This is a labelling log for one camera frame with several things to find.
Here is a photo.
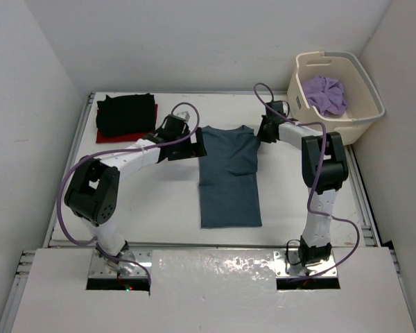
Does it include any black t-shirt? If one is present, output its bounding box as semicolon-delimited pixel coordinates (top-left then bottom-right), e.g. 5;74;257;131
96;94;157;137

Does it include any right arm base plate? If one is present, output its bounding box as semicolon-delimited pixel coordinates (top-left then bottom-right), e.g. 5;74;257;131
273;247;338;279

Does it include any red t-shirt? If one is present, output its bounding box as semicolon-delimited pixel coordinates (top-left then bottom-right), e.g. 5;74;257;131
96;104;158;144

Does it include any cream laundry basket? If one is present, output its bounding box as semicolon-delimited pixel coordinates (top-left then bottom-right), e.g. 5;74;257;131
288;51;385;145

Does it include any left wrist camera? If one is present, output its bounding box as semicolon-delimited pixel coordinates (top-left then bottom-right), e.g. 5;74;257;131
175;111;191;123

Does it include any blue-grey t-shirt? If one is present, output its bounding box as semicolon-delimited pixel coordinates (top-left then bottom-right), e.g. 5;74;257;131
198;125;262;229

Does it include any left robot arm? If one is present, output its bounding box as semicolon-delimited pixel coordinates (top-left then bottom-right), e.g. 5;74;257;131
64;114;207;258

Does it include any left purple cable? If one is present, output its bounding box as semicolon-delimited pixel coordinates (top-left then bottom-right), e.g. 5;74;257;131
56;103;200;284

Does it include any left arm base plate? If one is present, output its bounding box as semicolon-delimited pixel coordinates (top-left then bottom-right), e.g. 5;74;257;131
88;248;153;279

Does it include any purple t-shirt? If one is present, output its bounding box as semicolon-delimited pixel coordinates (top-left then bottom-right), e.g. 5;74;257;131
302;76;347;117

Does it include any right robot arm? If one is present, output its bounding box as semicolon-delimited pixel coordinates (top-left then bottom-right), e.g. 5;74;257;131
258;101;349;266

